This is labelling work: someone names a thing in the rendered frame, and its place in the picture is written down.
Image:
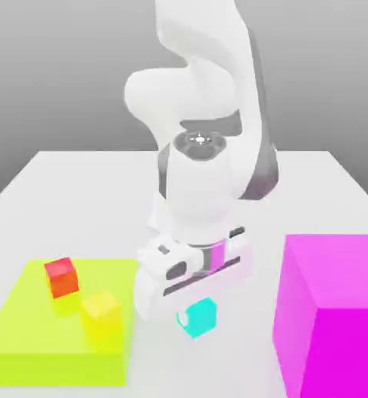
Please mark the small cyan cube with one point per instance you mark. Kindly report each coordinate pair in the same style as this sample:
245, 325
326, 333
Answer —
200, 317

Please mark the small yellow cube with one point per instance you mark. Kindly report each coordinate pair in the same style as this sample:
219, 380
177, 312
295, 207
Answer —
102, 317

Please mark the large yellow-green box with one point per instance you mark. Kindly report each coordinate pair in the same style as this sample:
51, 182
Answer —
46, 348

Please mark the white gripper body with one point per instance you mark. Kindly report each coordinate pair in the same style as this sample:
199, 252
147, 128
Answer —
158, 303

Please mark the large magenta box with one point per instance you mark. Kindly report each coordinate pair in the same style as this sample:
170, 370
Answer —
330, 314

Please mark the small red cube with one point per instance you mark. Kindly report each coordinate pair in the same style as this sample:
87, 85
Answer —
62, 278

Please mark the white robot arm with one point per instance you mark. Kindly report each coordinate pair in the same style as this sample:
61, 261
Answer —
202, 77

